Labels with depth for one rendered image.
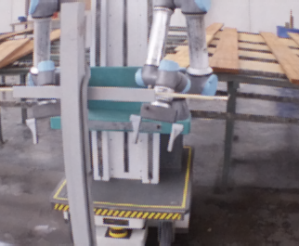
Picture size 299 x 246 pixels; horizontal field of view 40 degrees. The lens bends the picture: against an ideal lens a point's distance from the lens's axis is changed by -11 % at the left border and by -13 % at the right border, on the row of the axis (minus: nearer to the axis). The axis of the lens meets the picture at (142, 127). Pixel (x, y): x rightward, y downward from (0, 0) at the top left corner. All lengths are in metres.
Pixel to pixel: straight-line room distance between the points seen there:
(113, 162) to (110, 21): 0.75
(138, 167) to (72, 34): 1.23
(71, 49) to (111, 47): 0.94
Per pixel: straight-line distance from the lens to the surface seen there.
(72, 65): 1.33
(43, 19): 1.99
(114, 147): 2.37
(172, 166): 2.49
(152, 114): 1.69
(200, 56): 1.92
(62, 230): 2.55
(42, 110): 1.78
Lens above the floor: 1.32
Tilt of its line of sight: 18 degrees down
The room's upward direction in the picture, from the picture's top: straight up
